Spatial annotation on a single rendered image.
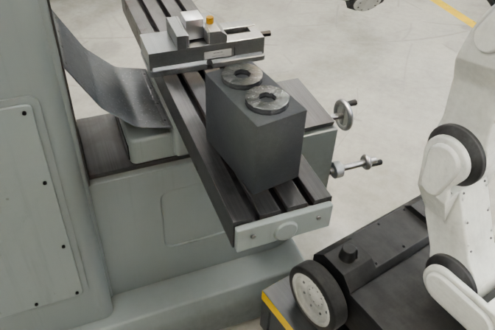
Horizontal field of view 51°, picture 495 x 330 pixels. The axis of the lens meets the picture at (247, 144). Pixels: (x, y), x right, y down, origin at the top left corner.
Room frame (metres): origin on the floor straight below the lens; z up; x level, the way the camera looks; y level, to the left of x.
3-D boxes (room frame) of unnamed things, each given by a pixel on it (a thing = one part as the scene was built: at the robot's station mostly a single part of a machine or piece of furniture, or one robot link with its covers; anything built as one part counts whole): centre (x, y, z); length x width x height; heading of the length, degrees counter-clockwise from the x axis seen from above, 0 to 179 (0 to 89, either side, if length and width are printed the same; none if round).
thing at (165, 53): (1.36, 0.15, 1.00); 0.35 x 0.15 x 0.11; 112
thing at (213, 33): (1.37, 0.12, 1.03); 0.12 x 0.06 x 0.04; 22
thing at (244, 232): (1.30, 0.15, 0.90); 1.24 x 0.23 x 0.08; 23
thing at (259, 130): (0.91, -0.01, 1.04); 0.22 x 0.12 x 0.20; 33
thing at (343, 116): (1.49, -0.31, 0.64); 0.16 x 0.12 x 0.12; 113
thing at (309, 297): (0.84, -0.21, 0.50); 0.20 x 0.05 x 0.20; 36
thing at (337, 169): (1.37, -0.39, 0.52); 0.22 x 0.06 x 0.06; 113
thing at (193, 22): (1.35, 0.17, 1.05); 0.06 x 0.05 x 0.06; 22
